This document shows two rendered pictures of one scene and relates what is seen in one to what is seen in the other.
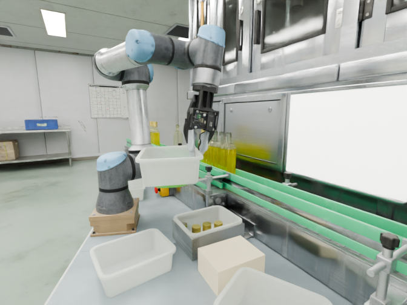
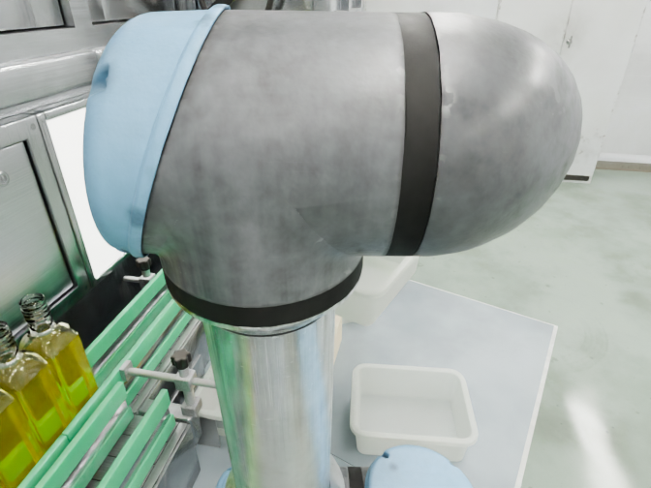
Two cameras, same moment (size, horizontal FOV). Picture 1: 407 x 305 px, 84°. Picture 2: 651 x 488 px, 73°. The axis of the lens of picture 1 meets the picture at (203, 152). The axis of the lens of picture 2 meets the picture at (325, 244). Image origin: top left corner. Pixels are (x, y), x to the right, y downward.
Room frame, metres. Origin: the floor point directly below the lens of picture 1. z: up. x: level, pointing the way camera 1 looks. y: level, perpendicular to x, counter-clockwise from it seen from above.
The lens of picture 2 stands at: (1.17, 0.47, 1.49)
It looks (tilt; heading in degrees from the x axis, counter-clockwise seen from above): 30 degrees down; 221
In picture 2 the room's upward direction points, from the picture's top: straight up
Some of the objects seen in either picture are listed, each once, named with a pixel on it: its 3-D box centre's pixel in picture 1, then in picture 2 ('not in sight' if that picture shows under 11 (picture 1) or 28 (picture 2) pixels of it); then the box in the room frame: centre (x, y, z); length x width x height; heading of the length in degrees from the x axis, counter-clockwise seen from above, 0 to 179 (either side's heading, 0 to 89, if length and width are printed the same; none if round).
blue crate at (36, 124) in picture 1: (42, 124); not in sight; (5.19, 3.69, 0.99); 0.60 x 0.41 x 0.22; 122
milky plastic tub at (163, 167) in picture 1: (170, 165); (358, 268); (0.65, 0.10, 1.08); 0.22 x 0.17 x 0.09; 9
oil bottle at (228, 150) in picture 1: (228, 164); (66, 383); (1.07, -0.12, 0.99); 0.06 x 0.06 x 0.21; 30
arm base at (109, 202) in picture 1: (114, 195); not in sight; (0.91, 0.38, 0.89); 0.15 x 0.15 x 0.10
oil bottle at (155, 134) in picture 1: (155, 137); not in sight; (2.01, 0.43, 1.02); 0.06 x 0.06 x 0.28; 30
